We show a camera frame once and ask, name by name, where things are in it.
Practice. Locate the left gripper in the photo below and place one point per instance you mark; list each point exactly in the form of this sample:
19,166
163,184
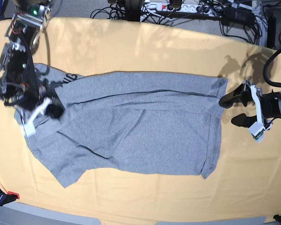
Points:
268,106

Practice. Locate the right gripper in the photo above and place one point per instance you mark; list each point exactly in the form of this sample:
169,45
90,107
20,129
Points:
48,108

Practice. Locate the grey t-shirt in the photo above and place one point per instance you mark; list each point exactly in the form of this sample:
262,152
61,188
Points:
140,122

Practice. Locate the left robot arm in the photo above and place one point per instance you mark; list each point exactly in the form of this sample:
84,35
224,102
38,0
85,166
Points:
237,61

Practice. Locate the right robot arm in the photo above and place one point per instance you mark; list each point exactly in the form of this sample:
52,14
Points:
20,85

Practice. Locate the yellow table cloth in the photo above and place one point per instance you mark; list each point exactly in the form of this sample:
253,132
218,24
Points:
247,180

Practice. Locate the black upright box right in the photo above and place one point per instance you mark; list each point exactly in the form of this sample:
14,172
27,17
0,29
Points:
271,32

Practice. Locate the black power adapter brick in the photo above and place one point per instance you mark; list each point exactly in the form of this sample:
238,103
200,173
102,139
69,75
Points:
238,16

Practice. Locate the blue clamp with red tip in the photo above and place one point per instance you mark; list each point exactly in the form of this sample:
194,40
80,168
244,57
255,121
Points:
8,197

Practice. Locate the white power strip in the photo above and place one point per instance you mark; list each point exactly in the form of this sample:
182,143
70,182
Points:
185,11

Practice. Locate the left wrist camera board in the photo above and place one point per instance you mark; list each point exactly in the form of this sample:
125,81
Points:
257,130

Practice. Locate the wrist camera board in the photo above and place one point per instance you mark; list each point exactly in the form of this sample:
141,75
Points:
28,129
257,130

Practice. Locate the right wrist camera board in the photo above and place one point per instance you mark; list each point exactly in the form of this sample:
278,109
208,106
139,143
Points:
28,129

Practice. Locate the black central post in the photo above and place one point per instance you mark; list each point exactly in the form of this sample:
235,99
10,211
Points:
133,10

